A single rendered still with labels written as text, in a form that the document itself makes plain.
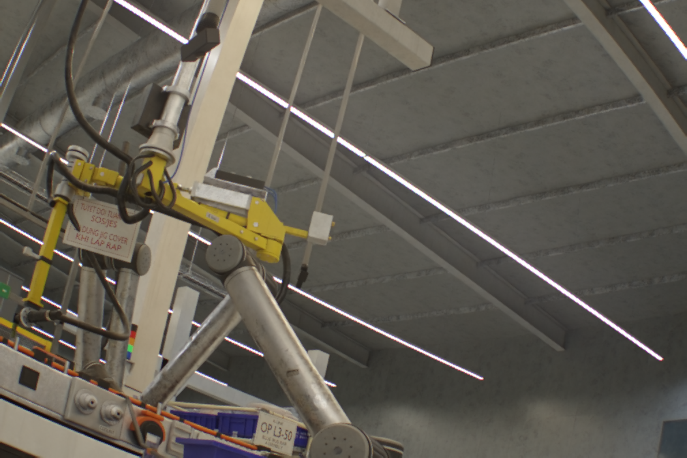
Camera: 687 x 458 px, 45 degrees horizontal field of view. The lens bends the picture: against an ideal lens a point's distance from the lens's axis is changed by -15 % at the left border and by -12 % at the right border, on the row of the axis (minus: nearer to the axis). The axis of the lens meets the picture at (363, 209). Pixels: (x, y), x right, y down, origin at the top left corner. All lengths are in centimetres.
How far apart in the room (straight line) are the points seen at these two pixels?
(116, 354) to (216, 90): 419
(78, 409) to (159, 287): 541
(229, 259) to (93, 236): 79
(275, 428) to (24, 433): 407
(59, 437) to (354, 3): 336
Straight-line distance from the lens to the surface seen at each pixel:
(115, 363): 409
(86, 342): 426
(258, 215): 371
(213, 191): 376
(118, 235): 375
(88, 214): 380
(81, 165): 384
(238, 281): 318
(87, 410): 184
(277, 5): 1219
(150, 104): 361
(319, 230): 373
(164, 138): 350
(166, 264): 728
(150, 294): 716
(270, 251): 366
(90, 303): 424
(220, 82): 794
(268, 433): 527
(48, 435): 134
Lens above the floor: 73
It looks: 24 degrees up
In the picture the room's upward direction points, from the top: 12 degrees clockwise
